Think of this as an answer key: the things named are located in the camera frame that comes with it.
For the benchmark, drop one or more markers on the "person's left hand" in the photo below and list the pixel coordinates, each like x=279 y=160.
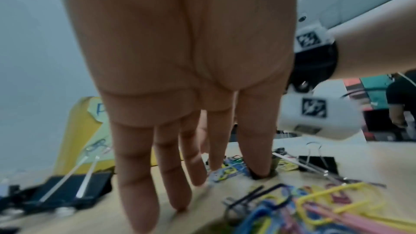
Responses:
x=182 y=48

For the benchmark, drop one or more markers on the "person's right forearm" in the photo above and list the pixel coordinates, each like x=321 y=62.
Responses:
x=373 y=43

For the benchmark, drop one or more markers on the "pale green paper note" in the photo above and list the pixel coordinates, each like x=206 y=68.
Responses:
x=102 y=122

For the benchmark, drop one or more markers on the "green paper clip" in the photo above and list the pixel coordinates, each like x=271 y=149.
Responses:
x=234 y=160

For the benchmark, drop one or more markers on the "yellow paper clip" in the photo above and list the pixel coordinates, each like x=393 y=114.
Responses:
x=287 y=166

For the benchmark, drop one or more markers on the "large black binder clip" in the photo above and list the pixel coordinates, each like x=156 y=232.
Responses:
x=68 y=189

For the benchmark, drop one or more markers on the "medium black binder clip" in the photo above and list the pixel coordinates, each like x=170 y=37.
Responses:
x=325 y=165

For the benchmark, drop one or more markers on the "pile of coloured paper clips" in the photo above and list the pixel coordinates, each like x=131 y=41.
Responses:
x=325 y=212

